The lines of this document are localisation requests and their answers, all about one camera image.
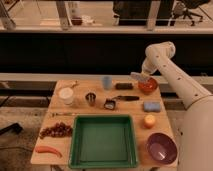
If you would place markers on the black handled tool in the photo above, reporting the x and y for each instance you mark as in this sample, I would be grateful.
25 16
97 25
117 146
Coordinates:
126 98

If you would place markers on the orange fruit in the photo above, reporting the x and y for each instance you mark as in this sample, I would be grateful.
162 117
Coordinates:
149 121

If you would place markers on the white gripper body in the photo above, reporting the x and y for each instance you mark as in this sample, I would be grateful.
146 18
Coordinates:
147 68

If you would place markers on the white cup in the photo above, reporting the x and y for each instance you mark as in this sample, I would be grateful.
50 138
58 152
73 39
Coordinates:
66 95

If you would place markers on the green plastic tray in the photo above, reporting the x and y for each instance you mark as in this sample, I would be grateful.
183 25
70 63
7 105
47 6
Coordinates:
102 142

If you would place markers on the blue sponge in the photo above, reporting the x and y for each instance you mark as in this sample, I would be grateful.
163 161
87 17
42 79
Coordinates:
151 107

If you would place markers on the black rectangular block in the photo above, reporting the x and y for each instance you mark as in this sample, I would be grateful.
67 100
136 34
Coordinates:
123 86

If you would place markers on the light grey towel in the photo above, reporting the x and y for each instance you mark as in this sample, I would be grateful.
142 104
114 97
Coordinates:
139 77

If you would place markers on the light blue cup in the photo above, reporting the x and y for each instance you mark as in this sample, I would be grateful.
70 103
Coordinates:
106 82

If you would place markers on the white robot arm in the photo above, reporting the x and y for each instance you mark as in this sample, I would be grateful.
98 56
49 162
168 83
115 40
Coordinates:
196 144

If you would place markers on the purple bowl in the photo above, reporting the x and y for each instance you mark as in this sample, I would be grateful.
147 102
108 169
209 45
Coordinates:
161 148

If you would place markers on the black office chair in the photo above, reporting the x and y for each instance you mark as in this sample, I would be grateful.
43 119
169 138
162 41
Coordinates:
183 9

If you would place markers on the metal cup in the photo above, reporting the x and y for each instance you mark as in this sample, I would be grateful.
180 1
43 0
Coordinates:
91 98

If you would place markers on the bunch of red grapes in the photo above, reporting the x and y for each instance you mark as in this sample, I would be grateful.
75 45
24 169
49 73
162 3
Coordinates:
57 130

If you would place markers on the red bowl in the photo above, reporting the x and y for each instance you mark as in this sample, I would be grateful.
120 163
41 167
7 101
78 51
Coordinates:
149 86

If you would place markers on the orange carrot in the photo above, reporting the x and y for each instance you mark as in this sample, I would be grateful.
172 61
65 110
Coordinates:
47 149

